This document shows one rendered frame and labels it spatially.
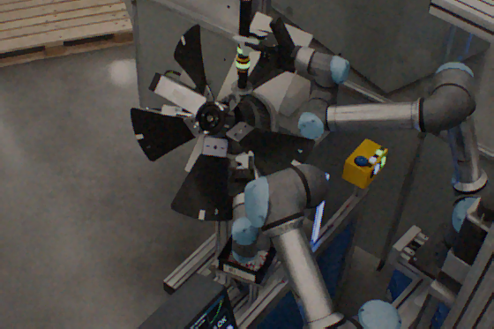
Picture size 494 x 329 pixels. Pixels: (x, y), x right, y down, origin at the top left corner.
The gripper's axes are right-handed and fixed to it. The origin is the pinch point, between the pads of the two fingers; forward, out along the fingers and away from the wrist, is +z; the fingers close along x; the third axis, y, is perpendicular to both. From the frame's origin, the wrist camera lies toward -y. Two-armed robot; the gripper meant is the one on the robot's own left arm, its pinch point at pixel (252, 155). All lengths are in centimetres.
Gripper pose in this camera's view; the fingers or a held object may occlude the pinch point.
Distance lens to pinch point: 209.2
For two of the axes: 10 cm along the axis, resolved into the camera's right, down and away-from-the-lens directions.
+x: 0.7, 7.5, 6.6
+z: 0.1, -6.6, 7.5
